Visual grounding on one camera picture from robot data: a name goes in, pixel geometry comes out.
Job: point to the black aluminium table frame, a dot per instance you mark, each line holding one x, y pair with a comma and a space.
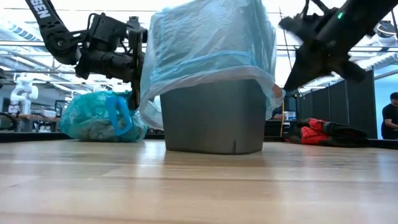
31, 136

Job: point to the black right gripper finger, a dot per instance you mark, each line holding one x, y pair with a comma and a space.
306, 71
353, 71

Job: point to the person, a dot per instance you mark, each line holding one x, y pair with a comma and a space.
390, 116

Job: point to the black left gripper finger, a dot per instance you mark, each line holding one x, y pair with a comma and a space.
136, 90

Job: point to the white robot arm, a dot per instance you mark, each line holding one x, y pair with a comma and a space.
23, 93

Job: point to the silver ceiling duct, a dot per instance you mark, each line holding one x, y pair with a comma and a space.
382, 60

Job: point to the light blue trash bag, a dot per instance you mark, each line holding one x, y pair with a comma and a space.
211, 46

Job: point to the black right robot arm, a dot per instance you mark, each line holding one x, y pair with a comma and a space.
363, 15

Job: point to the dark green trash bin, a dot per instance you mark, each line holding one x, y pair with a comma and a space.
214, 118

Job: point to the black divider panels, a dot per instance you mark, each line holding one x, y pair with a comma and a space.
360, 105

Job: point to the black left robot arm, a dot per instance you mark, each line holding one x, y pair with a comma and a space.
53, 31

